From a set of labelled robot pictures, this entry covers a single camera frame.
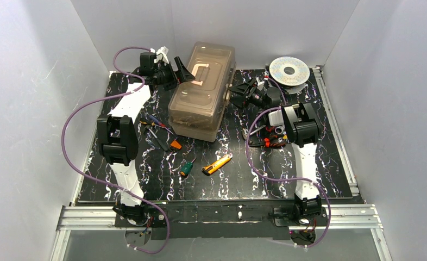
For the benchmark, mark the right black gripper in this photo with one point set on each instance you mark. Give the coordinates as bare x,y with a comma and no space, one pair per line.
247,94

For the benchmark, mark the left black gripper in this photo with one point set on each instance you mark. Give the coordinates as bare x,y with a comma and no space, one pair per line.
177,73

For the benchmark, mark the translucent brown beige tool box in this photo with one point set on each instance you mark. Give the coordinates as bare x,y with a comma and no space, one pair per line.
197,107

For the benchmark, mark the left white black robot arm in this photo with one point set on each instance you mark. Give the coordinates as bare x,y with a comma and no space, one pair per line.
116,134

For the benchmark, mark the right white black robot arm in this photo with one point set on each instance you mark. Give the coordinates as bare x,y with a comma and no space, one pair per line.
302,128

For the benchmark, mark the orange black scraper tool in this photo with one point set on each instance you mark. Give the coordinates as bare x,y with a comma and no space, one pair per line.
172,146

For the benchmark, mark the silver wrench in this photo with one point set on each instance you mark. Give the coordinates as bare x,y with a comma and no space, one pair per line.
257,130

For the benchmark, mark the blue red screwdriver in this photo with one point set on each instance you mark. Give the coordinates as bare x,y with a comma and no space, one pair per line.
154,122

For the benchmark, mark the white filament spool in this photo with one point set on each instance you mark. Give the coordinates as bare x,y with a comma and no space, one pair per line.
291,73

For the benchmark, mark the orange black pliers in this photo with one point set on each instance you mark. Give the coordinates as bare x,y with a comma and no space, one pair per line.
273,141

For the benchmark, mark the yellow black utility knife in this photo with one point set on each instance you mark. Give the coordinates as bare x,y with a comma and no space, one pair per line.
209,170

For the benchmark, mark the green stubby screwdriver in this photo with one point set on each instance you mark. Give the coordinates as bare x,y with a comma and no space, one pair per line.
186,169

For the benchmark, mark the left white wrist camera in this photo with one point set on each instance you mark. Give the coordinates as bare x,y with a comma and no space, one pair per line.
161,55

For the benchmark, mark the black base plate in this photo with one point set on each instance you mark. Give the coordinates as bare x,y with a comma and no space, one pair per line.
218,219

